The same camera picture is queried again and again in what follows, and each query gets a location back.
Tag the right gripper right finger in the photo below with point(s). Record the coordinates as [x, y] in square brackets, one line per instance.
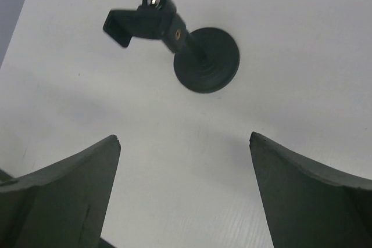
[307, 203]

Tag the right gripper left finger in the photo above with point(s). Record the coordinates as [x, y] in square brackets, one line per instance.
[63, 204]

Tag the black phone stand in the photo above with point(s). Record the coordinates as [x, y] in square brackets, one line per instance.
[205, 60]

